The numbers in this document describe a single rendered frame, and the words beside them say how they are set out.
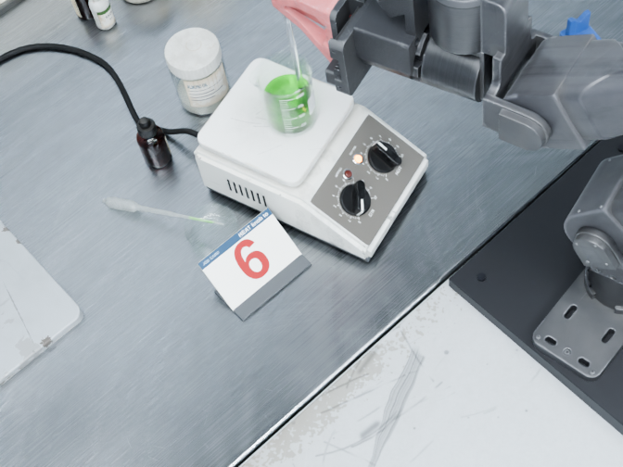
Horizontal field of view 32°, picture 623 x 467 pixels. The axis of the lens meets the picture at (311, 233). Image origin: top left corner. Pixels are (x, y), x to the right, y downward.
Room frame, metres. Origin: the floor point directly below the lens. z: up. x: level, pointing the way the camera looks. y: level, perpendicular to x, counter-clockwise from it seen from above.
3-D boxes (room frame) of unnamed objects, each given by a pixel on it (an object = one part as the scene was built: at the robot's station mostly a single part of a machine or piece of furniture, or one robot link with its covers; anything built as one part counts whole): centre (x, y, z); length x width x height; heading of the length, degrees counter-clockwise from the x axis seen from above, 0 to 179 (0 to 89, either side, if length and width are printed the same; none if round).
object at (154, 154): (0.70, 0.15, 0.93); 0.03 x 0.03 x 0.07
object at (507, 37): (0.53, -0.17, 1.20); 0.12 x 0.09 x 0.12; 47
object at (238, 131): (0.66, 0.01, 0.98); 0.12 x 0.12 x 0.01; 50
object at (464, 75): (0.55, -0.15, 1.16); 0.07 x 0.06 x 0.07; 51
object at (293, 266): (0.54, 0.06, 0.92); 0.09 x 0.06 x 0.04; 122
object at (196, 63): (0.77, 0.09, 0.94); 0.06 x 0.06 x 0.08
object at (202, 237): (0.59, 0.10, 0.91); 0.06 x 0.06 x 0.02
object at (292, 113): (0.65, 0.00, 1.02); 0.06 x 0.05 x 0.08; 91
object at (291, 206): (0.64, -0.01, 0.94); 0.22 x 0.13 x 0.08; 50
